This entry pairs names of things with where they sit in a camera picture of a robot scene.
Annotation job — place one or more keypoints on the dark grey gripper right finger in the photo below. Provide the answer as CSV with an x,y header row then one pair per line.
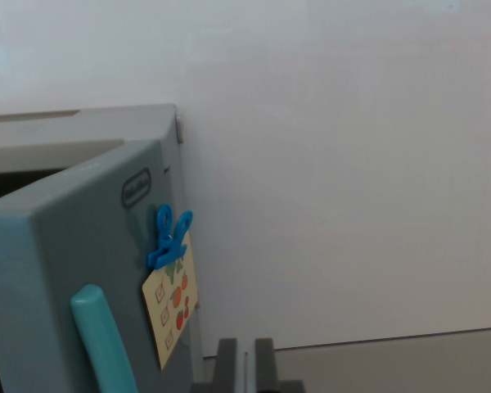
x,y
265,364

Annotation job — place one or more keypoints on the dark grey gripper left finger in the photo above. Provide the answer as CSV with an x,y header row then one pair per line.
x,y
226,364

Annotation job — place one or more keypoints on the grey toy fridge body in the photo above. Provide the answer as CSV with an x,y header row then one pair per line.
x,y
106,125

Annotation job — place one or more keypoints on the cream shopping list card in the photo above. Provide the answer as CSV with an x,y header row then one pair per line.
x,y
176,327

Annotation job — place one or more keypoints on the blue plastic clip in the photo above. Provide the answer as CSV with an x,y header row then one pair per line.
x,y
168,245

